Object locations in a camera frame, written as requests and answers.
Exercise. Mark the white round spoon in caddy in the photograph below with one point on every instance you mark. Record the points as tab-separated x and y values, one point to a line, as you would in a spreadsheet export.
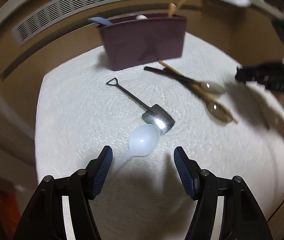
141	17

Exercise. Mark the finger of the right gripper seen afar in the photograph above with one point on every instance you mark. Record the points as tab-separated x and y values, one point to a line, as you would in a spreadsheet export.
264	72

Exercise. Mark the purple plastic utensil caddy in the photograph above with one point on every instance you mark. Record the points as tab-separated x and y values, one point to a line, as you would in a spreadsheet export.
129	42

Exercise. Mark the black handled steel spoon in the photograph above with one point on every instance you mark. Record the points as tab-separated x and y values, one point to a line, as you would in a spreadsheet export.
210	87
217	110

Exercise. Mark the shovel shaped metal spoon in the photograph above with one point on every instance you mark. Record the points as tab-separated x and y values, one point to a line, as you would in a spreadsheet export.
154	115

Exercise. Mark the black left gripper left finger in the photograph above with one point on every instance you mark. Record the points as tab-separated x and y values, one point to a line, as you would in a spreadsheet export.
43	218

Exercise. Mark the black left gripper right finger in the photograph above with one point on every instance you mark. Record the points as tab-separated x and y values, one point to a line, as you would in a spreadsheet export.
242	217

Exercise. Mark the blue plastic spoon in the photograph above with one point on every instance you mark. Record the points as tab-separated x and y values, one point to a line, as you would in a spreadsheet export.
100	21

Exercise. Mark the white textured table mat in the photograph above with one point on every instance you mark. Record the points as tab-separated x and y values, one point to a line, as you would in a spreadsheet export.
84	106

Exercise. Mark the white plastic spoon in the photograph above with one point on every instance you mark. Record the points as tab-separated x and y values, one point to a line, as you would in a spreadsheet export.
142	142

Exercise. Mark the wooden spoon in caddy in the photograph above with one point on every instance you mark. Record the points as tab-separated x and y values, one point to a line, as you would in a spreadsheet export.
171	10

